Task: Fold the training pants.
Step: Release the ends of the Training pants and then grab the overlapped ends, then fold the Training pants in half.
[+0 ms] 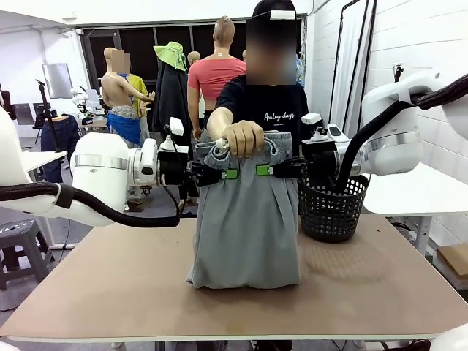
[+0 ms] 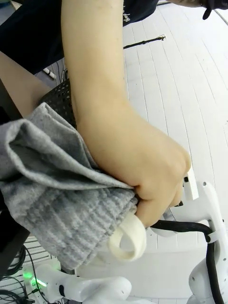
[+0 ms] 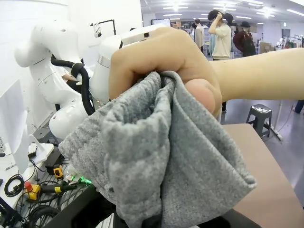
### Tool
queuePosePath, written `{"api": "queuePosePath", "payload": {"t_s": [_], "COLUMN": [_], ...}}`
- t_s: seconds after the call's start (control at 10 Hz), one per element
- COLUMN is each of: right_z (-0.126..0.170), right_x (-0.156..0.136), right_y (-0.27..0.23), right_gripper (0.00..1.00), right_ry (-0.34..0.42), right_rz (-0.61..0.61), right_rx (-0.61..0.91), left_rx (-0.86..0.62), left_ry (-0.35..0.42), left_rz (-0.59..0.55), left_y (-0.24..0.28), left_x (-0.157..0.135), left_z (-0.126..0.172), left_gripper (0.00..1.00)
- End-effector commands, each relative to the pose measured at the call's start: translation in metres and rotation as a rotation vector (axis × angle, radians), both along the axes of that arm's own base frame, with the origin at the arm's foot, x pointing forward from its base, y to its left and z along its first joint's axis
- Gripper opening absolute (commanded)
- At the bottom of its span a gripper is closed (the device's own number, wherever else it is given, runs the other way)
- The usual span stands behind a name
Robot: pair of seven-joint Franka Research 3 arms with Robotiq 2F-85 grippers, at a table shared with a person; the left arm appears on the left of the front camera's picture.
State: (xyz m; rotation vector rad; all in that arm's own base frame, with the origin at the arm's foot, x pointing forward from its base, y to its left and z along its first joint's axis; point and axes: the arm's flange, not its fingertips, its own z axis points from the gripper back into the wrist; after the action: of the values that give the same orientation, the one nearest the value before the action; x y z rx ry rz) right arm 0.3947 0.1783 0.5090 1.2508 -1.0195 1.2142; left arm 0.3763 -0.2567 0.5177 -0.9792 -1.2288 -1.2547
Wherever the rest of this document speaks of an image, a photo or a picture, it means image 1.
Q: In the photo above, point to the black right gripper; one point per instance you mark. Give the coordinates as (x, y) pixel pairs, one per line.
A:
(320, 159)

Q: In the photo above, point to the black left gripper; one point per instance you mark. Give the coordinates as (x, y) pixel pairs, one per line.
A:
(173, 164)

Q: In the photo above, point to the grey training pants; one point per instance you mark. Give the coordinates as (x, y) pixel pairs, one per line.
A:
(248, 226)

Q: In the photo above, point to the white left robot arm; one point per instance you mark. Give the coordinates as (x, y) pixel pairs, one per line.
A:
(98, 164)

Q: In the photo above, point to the person's right forearm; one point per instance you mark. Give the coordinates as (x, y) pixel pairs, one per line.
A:
(219, 122)

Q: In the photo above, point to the person's right hand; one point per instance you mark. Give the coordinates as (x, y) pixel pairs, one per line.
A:
(245, 139)

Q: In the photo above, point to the black perforated plastic basket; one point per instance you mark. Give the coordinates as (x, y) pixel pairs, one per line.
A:
(329, 219)

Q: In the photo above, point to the person in black t-shirt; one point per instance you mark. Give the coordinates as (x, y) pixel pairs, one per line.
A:
(281, 102)

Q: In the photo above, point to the black coat on mannequin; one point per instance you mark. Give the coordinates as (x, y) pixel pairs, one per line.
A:
(170, 95)

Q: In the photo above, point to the blue cloth on mannequin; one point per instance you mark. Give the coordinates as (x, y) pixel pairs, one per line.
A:
(124, 126)

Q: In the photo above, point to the mannequin in blue floral shirt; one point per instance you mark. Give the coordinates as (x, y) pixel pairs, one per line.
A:
(300, 71)

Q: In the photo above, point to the mannequin in red top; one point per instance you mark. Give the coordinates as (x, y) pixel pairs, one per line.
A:
(214, 73)

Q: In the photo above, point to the mannequin in yellow shirt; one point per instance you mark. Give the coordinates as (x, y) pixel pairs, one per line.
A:
(137, 87)

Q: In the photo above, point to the small bald mannequin head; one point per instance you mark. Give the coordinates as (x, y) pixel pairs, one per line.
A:
(194, 57)

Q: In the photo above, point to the white side table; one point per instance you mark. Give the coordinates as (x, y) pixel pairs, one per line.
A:
(409, 190)

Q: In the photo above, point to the shirtless tan mannequin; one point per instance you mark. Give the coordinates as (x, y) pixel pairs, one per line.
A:
(115, 91)

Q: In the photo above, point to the green sun hat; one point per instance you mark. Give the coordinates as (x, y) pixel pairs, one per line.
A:
(172, 55)

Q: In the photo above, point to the dark blue jeans dummy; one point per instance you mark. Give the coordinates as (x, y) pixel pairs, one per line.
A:
(64, 135)

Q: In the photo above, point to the white clip on cap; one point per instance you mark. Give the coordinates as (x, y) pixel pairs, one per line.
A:
(283, 15)

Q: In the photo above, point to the black baseball cap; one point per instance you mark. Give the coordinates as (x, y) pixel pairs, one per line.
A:
(267, 5)

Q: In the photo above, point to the white background table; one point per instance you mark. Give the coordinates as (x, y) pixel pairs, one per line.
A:
(40, 161)

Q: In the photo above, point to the black tripod stand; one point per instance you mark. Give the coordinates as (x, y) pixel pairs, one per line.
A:
(47, 109)

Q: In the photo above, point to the grey framed whiteboard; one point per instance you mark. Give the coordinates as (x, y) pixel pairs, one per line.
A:
(56, 80)

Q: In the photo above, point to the brown cardboard box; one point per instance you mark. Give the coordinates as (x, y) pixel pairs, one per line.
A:
(455, 259)

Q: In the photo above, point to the dark monitor screen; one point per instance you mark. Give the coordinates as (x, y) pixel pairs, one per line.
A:
(23, 114)

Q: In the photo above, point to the grey plastic stool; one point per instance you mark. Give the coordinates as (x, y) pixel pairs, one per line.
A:
(22, 245)

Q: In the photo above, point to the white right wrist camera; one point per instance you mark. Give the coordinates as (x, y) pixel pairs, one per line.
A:
(311, 118)

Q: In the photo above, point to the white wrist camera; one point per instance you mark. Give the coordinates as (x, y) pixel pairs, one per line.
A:
(311, 118)
(176, 126)

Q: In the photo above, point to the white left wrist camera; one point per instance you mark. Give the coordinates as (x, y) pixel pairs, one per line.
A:
(176, 126)

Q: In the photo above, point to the black wall pipe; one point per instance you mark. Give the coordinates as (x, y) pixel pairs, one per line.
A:
(360, 47)
(369, 47)
(338, 55)

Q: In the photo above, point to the black wall valve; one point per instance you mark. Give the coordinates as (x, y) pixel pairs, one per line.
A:
(398, 71)

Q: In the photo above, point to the white security camera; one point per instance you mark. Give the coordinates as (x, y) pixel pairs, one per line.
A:
(71, 32)

